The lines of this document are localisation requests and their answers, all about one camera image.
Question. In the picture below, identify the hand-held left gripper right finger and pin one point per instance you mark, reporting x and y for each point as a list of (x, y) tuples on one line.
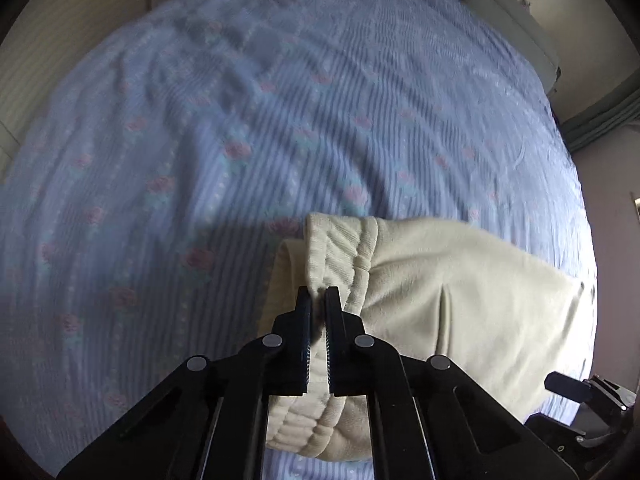
[(332, 360)]

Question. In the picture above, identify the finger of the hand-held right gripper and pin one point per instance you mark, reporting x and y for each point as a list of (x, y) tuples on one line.
[(567, 387)]

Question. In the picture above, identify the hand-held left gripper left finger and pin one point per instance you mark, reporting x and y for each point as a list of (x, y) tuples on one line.
[(304, 355)]

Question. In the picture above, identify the cream fleece pants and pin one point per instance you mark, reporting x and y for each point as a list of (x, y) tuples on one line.
[(450, 285)]

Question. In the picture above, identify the blue floral bed sheet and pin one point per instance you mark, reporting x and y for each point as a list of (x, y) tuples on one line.
[(200, 135)]

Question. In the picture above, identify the grey cloth strip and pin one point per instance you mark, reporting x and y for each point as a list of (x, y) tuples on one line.
[(600, 115)]

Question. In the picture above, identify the grey cushion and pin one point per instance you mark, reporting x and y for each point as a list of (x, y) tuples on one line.
[(505, 15)]

